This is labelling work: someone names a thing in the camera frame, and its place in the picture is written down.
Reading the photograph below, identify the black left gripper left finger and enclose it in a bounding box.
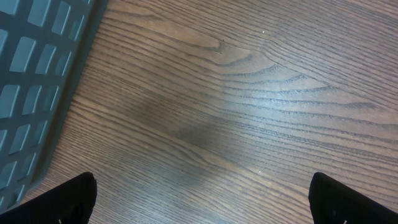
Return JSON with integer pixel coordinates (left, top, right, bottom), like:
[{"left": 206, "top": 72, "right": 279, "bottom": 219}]
[{"left": 1, "top": 172, "right": 97, "bottom": 224}]

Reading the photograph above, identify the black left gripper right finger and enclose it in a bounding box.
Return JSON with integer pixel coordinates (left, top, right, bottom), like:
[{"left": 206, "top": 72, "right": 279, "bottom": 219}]
[{"left": 308, "top": 172, "right": 397, "bottom": 224}]

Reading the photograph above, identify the grey plastic shopping basket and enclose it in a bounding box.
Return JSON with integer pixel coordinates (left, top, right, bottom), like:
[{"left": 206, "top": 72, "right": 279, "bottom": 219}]
[{"left": 1, "top": 0, "right": 108, "bottom": 212}]

